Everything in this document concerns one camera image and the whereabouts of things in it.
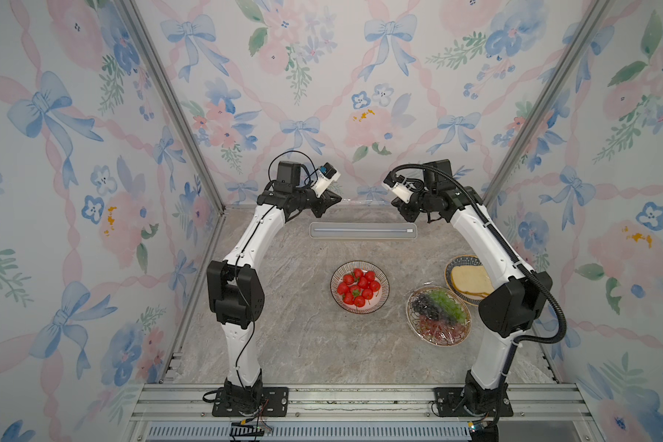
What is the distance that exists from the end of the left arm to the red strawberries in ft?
0.95

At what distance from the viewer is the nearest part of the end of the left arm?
0.75 meters

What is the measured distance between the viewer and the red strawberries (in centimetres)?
92
